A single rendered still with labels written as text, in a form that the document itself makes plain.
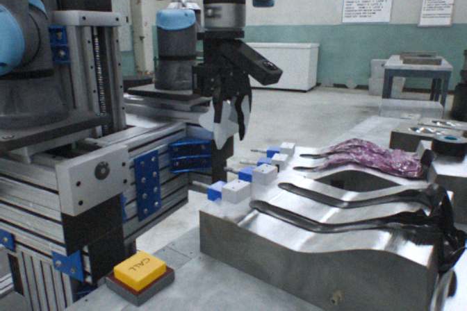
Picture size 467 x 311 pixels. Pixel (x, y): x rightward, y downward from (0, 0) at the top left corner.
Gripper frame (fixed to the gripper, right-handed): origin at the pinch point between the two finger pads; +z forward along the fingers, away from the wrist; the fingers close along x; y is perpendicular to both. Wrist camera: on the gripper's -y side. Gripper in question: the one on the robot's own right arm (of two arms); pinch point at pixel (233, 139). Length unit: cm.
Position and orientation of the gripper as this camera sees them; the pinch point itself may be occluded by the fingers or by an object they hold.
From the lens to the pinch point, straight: 69.0
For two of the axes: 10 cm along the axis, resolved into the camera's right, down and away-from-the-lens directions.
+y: -8.1, -1.7, 5.7
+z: 0.0, 9.6, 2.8
